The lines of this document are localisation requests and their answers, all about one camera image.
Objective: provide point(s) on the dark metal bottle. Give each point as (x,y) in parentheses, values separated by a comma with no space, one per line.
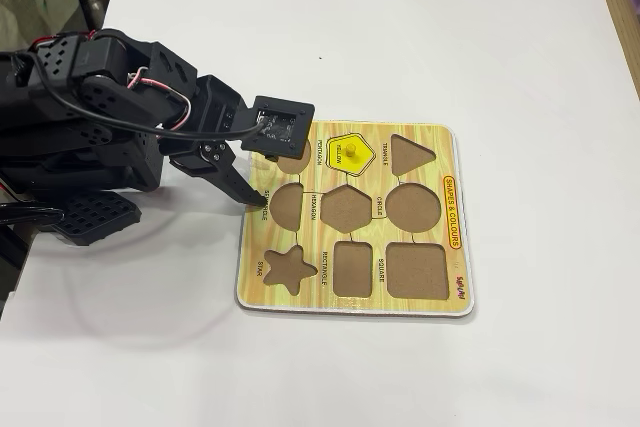
(92,2)

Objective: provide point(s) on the yellow pentagon puzzle piece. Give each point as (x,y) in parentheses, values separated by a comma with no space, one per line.
(337,154)

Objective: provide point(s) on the wooden shape puzzle board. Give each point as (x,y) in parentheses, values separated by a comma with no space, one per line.
(380,187)

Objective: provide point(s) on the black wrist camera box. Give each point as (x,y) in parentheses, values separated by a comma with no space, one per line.
(295,112)

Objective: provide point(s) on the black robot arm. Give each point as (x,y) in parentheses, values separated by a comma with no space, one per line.
(100,54)

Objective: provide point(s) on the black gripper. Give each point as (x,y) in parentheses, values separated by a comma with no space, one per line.
(218,156)

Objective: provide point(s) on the black grid base plate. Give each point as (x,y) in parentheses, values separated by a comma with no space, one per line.
(95,219)

